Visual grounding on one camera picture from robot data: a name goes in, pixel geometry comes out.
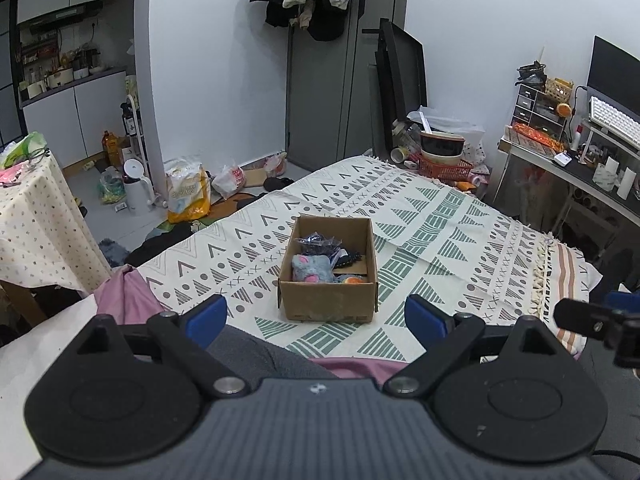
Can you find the grey plush mouse toy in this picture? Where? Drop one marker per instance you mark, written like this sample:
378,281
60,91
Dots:
312,269

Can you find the black flat screen panel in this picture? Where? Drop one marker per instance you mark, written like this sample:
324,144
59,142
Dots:
400,69

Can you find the red plastic basket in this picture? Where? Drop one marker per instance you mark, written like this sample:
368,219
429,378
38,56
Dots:
435,170

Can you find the pink bed sheet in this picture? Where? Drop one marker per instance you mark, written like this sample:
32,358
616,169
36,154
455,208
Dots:
130,301

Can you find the brown cardboard box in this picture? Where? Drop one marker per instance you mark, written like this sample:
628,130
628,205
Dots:
331,302

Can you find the white bowl with dark lid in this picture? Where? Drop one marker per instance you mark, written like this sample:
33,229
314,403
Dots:
442,148

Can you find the hamburger plush toy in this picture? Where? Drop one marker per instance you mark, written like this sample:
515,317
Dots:
351,279

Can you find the black fabric pouch toy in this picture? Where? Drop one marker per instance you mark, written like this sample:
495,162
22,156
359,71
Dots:
344,258

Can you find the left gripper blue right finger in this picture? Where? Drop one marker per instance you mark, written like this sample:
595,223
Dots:
448,341

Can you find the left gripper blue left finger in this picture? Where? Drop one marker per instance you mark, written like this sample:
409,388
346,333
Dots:
183,340

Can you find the black items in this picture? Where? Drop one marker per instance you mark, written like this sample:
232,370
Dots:
316,244

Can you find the white electric kettle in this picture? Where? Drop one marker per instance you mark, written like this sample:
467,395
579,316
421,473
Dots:
138,188

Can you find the patterned cream green blanket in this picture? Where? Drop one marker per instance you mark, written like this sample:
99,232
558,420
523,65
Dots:
428,239

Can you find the yellow white bag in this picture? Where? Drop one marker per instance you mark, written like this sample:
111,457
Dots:
188,189

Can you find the dotted tablecloth table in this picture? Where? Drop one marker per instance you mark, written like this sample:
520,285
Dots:
44,238

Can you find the small drawer organizer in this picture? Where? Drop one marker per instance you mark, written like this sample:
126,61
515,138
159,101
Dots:
536,109

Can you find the white keyboard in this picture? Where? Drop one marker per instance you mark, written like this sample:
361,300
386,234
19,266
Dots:
607,116

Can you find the black computer monitor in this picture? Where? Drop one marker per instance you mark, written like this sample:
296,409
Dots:
614,76

